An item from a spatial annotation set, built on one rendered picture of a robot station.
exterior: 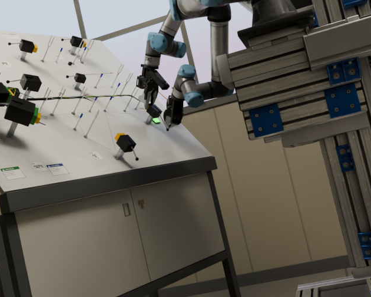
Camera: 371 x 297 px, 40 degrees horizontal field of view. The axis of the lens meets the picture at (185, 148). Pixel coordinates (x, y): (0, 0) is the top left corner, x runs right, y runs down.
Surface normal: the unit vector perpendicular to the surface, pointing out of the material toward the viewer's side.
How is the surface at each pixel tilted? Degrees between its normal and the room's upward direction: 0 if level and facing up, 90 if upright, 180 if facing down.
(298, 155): 90
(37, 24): 90
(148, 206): 90
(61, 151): 54
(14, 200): 90
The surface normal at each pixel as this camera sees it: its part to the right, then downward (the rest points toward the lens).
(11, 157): 0.48, -0.75
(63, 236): 0.76, -0.22
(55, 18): -0.25, -0.01
